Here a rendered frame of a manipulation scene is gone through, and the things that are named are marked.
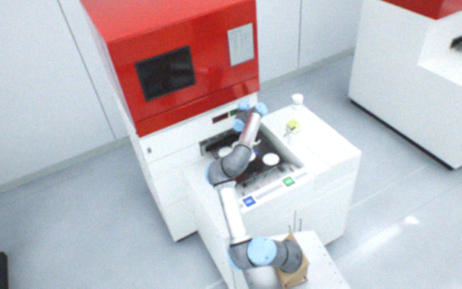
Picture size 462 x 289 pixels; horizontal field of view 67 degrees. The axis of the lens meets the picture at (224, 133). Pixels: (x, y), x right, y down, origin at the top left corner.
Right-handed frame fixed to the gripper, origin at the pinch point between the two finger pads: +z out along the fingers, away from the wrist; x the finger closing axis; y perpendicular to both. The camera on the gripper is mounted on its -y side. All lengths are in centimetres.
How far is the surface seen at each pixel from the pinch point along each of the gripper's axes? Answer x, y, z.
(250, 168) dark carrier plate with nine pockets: 12.1, -11.6, 1.8
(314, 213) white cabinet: -6, -49, 33
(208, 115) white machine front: 12.7, 22.0, -23.6
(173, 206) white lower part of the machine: 49, 33, 43
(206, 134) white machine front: 16.3, 23.0, -9.5
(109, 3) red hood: 31, 73, -90
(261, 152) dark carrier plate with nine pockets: -3.5, -7.3, 1.8
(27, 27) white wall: 53, 188, -54
